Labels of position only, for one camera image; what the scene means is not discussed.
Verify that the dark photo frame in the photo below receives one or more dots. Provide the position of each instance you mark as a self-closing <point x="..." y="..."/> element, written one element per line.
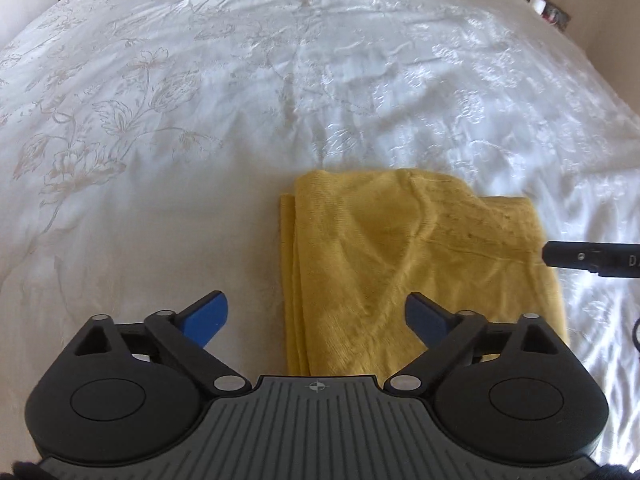
<point x="557" y="16"/>

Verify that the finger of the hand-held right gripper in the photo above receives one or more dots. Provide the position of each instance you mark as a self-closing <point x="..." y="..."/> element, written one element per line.
<point x="590" y="259"/>

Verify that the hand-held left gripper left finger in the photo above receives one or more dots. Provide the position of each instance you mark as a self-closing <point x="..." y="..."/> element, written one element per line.
<point x="207" y="317"/>

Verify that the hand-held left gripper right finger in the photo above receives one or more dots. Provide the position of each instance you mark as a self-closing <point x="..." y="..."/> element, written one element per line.
<point x="425" y="317"/>

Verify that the yellow knit sweater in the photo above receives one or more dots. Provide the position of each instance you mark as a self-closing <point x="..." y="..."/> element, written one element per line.
<point x="400" y="260"/>

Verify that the white jar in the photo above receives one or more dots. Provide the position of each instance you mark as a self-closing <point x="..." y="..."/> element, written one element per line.
<point x="538" y="4"/>

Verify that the white floral bedspread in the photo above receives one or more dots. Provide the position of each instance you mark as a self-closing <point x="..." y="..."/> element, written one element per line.
<point x="200" y="110"/>

